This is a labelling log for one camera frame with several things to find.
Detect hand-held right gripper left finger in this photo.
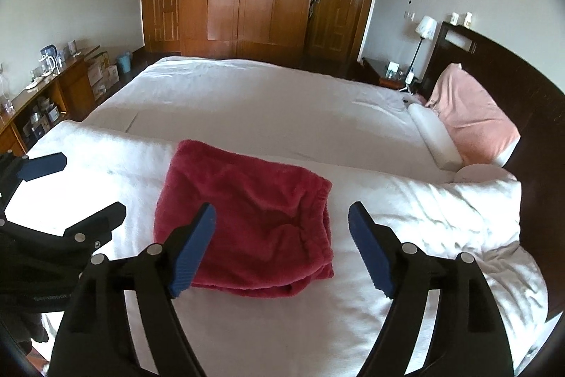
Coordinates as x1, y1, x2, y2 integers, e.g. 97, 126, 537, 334
48, 202, 218, 377

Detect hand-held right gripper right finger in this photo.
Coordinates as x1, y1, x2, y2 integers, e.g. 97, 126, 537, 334
348, 201, 515, 377

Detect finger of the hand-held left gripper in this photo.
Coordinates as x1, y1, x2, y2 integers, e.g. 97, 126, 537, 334
0, 153, 68, 201
0, 201, 127, 258

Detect red fleece pants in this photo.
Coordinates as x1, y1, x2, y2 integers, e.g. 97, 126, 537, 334
154, 140, 335, 298

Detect glass carafe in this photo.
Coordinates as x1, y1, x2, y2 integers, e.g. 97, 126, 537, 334
0, 70, 13, 113

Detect low wooden cabinet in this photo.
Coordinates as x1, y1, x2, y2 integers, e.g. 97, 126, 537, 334
0, 54, 97, 157

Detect white electric kettle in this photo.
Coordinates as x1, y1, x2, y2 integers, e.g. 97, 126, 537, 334
41, 54, 61, 76

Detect white roll pillow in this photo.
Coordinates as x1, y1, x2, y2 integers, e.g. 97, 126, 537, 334
407, 103, 462, 171

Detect pink pillow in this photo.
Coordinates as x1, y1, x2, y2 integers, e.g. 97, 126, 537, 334
426, 63, 522, 166

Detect wooden nightstand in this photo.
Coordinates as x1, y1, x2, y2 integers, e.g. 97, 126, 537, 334
362, 58, 416, 92

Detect dark wooden headboard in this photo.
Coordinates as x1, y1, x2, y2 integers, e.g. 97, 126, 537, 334
419, 21, 565, 311

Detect white shade table lamp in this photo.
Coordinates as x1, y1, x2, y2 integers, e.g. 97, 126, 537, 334
408, 16, 438, 83

